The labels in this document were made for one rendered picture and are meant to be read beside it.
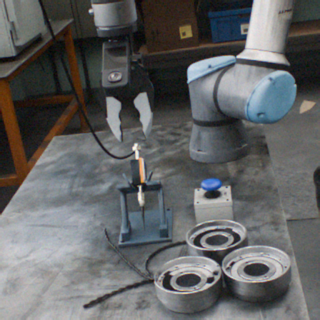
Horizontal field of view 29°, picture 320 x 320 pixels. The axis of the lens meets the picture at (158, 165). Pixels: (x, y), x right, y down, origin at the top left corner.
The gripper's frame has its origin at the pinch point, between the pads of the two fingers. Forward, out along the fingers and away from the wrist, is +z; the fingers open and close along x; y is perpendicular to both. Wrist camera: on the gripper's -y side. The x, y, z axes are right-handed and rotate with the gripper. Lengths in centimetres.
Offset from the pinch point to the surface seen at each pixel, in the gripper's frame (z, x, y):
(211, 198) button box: 14.0, -13.1, -1.8
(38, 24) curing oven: 8, 65, 223
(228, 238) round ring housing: 15.8, -15.1, -14.8
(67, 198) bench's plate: 18.5, 18.6, 16.3
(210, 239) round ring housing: 16.4, -12.0, -13.4
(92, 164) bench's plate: 18.4, 15.2, 35.0
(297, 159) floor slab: 98, -65, 211
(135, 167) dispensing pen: 5.9, 0.3, -1.7
